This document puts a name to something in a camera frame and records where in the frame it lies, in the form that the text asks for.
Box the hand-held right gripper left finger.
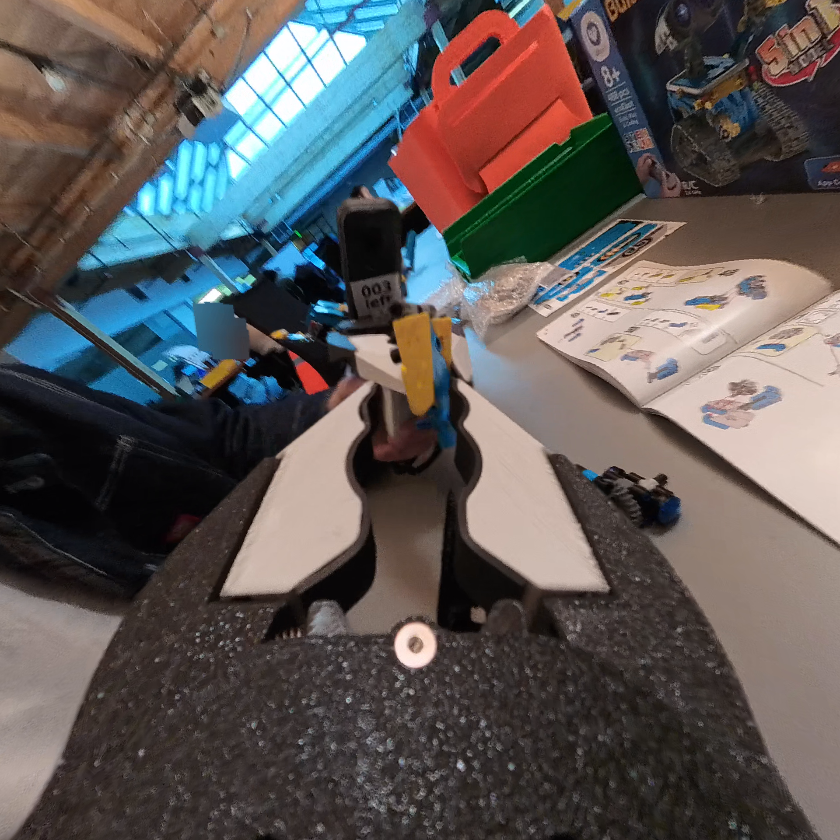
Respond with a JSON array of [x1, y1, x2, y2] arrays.
[[218, 381, 380, 602]]

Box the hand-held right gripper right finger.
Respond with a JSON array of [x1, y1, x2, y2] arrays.
[[445, 381, 612, 599]]

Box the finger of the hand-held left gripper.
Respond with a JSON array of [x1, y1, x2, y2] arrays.
[[450, 321, 474, 386], [347, 329, 407, 383]]

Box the yellow and blue brick assembly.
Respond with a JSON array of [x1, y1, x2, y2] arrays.
[[390, 312, 458, 452]]

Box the black and blue gear assembly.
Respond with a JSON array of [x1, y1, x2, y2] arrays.
[[575, 463, 682, 531]]

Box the person's left forearm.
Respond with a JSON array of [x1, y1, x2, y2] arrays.
[[154, 385, 338, 483]]

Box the grey desk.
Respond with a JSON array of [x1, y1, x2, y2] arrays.
[[0, 193, 840, 840]]

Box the person's left hand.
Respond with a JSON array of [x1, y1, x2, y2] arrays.
[[327, 381, 442, 476]]

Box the clear plastic bag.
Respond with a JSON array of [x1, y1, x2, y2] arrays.
[[435, 262, 564, 342]]

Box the green plastic bin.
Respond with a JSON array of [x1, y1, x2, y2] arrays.
[[442, 113, 645, 282]]

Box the blue sticker sheet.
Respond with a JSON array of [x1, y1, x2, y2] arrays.
[[528, 219, 687, 318]]

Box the orange felt bag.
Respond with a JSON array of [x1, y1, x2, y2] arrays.
[[387, 6, 594, 232]]

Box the person's dark jacket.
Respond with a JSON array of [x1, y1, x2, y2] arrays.
[[0, 365, 244, 595]]

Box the open instruction booklet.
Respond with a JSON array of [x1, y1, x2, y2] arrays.
[[537, 259, 840, 548]]

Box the dark blue toy kit box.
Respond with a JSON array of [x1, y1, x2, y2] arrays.
[[570, 0, 840, 198]]

